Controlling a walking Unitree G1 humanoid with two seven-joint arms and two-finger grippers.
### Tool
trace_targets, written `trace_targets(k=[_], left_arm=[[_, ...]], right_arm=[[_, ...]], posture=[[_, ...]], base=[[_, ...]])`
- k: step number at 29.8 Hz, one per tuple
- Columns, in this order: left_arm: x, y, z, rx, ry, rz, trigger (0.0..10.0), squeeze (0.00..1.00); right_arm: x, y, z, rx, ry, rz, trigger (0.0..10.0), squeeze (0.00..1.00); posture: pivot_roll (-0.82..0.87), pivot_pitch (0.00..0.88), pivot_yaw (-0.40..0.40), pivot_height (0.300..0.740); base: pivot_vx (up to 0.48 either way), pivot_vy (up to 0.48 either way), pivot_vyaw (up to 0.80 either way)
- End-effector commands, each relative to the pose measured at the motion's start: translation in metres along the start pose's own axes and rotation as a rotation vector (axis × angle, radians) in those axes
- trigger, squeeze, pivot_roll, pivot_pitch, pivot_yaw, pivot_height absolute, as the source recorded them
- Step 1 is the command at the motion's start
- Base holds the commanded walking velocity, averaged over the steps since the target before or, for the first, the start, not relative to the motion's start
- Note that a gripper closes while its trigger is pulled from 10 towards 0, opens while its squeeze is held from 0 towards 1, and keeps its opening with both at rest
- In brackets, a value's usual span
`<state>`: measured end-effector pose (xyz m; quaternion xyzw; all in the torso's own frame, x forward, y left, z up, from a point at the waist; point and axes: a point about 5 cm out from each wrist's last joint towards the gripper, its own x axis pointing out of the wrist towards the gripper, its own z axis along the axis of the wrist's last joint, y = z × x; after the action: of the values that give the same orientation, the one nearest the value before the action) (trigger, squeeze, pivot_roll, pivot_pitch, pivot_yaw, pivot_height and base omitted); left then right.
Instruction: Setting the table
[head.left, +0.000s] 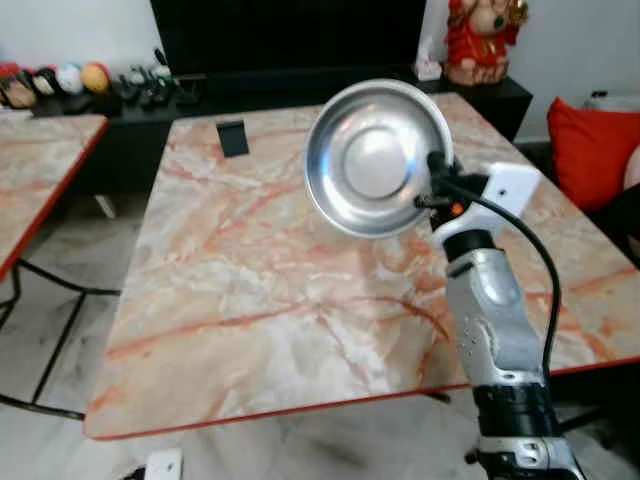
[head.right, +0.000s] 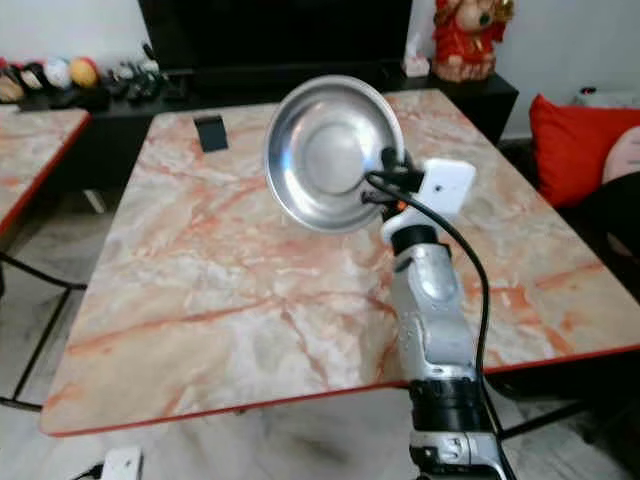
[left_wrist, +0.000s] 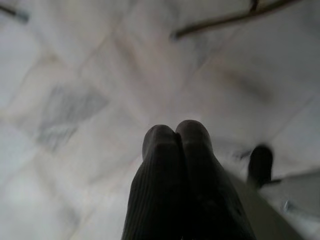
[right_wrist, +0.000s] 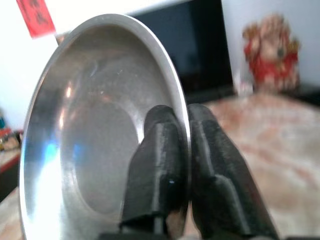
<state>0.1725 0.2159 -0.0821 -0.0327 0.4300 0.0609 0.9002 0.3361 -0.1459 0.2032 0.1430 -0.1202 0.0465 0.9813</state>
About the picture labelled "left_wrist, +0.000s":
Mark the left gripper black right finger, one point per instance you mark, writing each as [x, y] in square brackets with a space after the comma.
[202, 180]

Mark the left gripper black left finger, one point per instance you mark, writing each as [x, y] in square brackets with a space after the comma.
[157, 180]

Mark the black robot left foot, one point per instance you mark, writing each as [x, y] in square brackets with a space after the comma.
[260, 165]

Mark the black metal table leg frame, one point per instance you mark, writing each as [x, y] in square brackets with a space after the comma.
[225, 21]

